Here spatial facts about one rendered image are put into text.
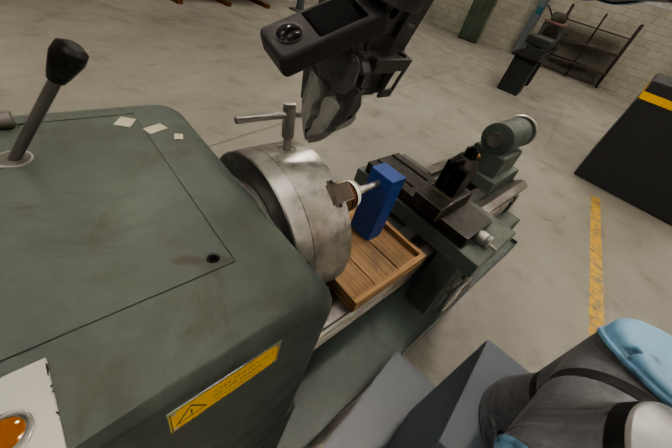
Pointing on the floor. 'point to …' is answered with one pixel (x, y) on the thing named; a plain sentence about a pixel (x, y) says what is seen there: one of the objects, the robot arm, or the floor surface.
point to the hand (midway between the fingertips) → (306, 134)
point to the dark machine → (638, 153)
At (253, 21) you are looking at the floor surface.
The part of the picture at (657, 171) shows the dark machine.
